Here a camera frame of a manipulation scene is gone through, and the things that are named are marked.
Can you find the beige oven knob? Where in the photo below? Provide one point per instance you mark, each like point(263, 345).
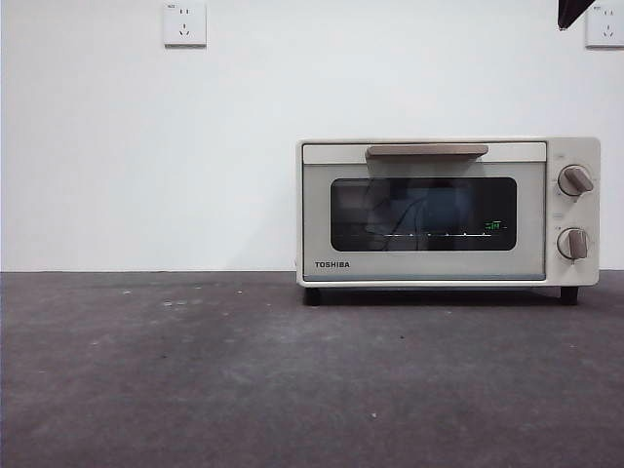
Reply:
point(575, 181)
point(574, 243)

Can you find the blue ribbed bowl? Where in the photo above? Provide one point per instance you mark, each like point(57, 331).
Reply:
point(439, 209)

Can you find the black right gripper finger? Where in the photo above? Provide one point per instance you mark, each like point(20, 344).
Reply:
point(581, 6)
point(565, 10)

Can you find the white wall socket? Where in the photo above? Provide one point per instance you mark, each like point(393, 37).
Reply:
point(185, 24)
point(607, 31)

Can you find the cream toaster oven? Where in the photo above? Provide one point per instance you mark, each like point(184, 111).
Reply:
point(575, 146)

